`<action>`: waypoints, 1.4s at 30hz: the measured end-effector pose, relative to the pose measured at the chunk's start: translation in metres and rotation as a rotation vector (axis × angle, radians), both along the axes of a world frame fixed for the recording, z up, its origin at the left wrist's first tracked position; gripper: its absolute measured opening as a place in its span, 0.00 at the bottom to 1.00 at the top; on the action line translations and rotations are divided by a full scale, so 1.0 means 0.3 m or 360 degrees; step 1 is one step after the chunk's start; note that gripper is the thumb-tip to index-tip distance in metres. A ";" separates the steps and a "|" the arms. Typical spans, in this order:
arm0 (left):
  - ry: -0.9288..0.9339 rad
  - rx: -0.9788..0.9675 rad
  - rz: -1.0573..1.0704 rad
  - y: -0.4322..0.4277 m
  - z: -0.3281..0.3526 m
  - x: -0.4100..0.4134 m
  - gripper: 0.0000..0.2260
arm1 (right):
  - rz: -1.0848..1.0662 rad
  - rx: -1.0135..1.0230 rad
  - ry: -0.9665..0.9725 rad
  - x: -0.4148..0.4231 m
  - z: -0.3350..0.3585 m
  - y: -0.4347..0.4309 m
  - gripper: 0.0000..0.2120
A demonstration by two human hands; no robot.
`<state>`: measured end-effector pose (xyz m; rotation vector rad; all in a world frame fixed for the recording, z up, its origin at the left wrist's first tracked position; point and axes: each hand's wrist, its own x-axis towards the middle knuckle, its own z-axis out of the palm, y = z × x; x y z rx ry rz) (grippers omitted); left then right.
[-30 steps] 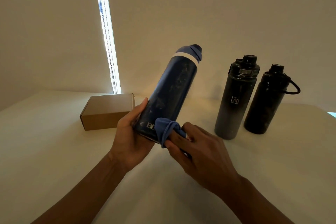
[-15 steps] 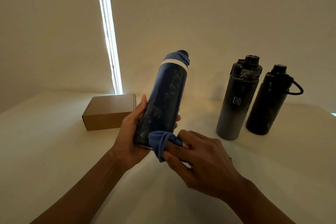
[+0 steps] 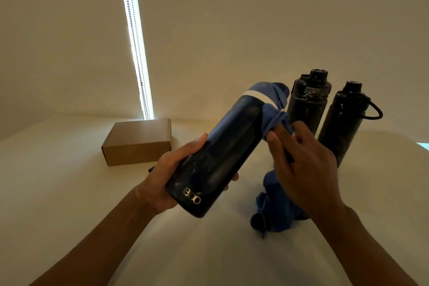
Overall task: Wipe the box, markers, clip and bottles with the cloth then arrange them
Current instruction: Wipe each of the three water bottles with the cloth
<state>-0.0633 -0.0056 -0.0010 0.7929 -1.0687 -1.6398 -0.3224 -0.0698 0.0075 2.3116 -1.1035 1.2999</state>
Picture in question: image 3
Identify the person's right hand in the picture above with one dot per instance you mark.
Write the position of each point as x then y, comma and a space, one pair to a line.
311, 175

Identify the person's left hand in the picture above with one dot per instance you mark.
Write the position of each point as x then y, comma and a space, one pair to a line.
157, 188

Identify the barcode label black marker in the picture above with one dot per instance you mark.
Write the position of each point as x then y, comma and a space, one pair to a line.
151, 169

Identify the blue cloth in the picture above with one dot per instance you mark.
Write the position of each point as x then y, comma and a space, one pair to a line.
275, 208

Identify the brown paper box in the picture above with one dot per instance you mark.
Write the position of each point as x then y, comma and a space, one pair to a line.
134, 141

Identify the black grey gradient bottle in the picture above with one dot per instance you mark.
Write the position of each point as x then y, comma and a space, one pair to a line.
308, 104

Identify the navy bottle with blue lid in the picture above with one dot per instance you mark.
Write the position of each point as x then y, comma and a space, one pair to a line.
228, 148

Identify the person's right forearm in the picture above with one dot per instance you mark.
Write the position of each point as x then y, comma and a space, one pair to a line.
365, 255

